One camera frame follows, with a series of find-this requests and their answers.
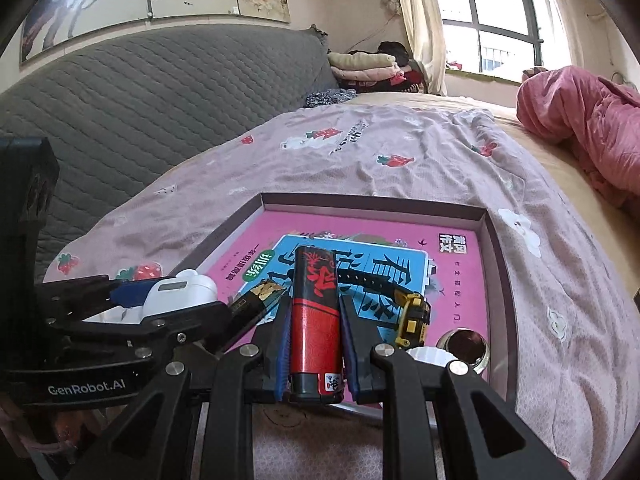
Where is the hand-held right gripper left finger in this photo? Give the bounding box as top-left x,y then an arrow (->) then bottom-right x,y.
65,296 -> 294,480

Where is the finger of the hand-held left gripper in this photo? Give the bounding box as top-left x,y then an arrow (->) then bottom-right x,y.
47,299 -> 234,352
37,275 -> 151,318

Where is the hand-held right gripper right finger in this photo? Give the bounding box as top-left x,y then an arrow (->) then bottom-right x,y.
339,295 -> 576,480

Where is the white earbuds case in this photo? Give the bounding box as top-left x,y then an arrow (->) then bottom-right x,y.
82,269 -> 220,324

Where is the red lighter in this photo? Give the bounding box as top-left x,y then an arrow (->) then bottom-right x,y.
289,245 -> 346,405

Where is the black gold patterned stick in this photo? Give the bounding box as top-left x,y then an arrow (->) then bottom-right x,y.
220,282 -> 287,356

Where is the black yellow wrist watch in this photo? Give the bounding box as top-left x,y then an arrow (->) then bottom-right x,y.
335,265 -> 432,349

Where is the white plastic lid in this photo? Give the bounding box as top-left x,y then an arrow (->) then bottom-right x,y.
405,345 -> 459,369

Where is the brass door knob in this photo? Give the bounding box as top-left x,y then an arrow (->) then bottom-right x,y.
435,328 -> 491,376

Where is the grey cardboard box lid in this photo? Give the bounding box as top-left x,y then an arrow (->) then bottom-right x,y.
170,191 -> 519,412

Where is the person's left hand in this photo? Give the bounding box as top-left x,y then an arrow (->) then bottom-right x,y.
0,400 -> 101,461

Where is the pink book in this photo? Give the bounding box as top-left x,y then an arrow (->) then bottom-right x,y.
205,210 -> 492,387

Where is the grey quilted headboard cover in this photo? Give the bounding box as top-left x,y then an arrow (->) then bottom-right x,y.
0,27 -> 337,261

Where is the strawberry printed pink blanket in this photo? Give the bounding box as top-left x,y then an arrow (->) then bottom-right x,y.
44,102 -> 640,480

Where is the dark patterned cloth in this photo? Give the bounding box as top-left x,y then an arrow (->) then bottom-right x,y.
304,88 -> 357,109

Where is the stack of folded clothes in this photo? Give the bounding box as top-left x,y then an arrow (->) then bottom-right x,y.
327,41 -> 426,94

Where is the cream curtain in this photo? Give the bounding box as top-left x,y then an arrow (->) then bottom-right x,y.
390,0 -> 449,96

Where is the pink plush comforter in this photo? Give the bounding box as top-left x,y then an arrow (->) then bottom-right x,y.
516,65 -> 640,211

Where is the window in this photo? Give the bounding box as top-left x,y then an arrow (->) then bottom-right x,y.
430,0 -> 546,81

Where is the sheer white curtain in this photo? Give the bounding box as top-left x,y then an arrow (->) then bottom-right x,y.
525,0 -> 571,69

